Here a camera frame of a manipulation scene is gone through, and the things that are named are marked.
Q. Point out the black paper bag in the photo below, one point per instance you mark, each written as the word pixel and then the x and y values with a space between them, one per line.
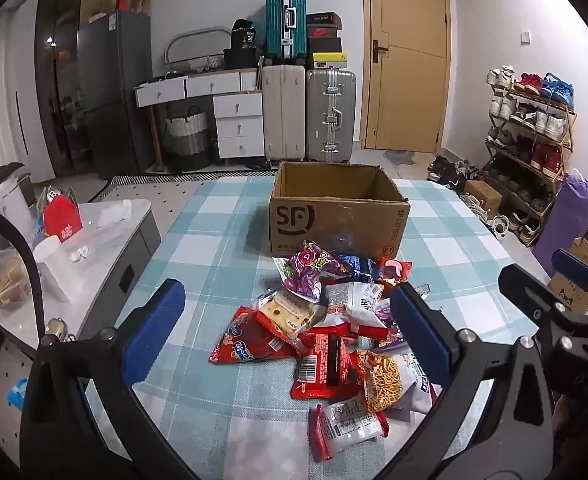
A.
pixel 243 35

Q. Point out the blue plastic bag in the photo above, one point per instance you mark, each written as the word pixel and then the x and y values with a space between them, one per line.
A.
pixel 39 230

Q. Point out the silver suitcase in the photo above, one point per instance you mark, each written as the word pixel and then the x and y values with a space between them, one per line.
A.
pixel 330 115

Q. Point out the white kettle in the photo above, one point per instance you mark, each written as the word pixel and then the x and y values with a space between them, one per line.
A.
pixel 11 210

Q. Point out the white red-print snack packet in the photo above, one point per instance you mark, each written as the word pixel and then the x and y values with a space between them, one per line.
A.
pixel 354 305

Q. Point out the white tissue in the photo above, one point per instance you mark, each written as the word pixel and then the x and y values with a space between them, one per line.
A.
pixel 114 212

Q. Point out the crumpled white wrapper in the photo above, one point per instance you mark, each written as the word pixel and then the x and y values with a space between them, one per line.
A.
pixel 78 254

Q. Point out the clear snack container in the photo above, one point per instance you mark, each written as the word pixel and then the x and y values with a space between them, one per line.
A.
pixel 1 280

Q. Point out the striped rug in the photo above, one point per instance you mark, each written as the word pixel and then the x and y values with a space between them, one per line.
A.
pixel 174 179

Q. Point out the grey white laundry basket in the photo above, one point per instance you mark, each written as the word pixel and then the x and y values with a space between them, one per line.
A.
pixel 186 137

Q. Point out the wooden shoe rack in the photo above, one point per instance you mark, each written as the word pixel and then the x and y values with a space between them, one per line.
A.
pixel 564 147

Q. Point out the beige suitcase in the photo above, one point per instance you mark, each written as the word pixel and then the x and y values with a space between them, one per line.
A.
pixel 284 110

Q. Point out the wooden door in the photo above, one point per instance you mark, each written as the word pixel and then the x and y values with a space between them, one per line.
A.
pixel 409 60

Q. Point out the red gift bag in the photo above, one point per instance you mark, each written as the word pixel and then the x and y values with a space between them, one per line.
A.
pixel 63 220

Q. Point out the black storage box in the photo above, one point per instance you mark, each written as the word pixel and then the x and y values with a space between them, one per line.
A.
pixel 241 57

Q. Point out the white noodle snack packet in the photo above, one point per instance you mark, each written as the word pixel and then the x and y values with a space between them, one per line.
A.
pixel 389 380

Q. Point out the red black snack packet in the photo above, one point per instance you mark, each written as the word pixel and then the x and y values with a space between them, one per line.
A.
pixel 324 365

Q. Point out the blue checked tablecloth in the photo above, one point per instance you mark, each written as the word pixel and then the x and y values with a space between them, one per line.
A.
pixel 214 240

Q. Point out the small cardboard carton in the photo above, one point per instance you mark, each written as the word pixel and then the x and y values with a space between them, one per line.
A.
pixel 483 196

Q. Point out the grey doormat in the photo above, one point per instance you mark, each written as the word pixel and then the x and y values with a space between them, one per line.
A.
pixel 399 158

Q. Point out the plain red snack packet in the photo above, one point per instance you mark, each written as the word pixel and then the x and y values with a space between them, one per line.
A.
pixel 346 331

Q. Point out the scattered dark shoes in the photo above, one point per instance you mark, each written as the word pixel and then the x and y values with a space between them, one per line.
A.
pixel 449 172

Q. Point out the arched metal frame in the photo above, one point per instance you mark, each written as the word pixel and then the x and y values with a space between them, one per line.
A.
pixel 194 35

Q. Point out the small purple snack packet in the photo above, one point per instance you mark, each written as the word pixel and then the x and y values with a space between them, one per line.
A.
pixel 385 317

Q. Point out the white curtain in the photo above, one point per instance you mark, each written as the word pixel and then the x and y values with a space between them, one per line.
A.
pixel 1 90

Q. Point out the red pink cookie packet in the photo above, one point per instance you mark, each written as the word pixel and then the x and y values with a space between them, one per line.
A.
pixel 394 271

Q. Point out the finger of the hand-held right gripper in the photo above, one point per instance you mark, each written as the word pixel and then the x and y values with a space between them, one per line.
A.
pixel 576 267
pixel 529 292

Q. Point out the dark glass cabinet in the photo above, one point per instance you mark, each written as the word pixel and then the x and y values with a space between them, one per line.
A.
pixel 56 75

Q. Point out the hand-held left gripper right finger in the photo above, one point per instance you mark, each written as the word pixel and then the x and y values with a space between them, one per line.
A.
pixel 421 335

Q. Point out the red black shoe box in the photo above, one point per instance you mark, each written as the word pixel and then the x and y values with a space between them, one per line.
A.
pixel 324 31

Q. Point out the clear cream cracker packet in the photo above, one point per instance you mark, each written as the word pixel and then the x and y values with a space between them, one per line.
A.
pixel 286 315

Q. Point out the brown cardboard box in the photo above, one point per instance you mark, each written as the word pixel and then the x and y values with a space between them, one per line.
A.
pixel 334 220

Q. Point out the yellow black shoe box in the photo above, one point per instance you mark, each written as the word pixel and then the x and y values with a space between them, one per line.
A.
pixel 330 60

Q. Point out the purple snack bag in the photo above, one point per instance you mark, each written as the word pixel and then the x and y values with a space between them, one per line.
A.
pixel 306 270

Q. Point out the small white red packet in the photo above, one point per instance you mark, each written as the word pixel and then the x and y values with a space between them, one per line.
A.
pixel 349 422

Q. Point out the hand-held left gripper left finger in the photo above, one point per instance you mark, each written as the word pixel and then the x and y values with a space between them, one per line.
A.
pixel 154 330

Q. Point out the shoe rack with shoes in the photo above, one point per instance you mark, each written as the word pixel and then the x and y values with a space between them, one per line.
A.
pixel 529 120

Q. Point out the grey refrigerator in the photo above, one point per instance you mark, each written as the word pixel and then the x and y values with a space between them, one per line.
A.
pixel 114 90

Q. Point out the white desk with drawers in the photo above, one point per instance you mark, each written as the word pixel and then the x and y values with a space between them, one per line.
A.
pixel 224 90

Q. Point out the teal suitcase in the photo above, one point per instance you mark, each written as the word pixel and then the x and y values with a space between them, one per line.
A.
pixel 286 20

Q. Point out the small metal object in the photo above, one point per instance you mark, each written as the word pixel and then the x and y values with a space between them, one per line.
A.
pixel 56 329

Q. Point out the blue snack packet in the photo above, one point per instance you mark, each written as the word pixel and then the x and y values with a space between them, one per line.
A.
pixel 356 265

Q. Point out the large red cookie packet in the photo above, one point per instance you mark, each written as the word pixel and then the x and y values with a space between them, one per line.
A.
pixel 246 345

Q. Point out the printed cardboard carton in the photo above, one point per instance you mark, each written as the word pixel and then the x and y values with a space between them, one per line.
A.
pixel 579 270

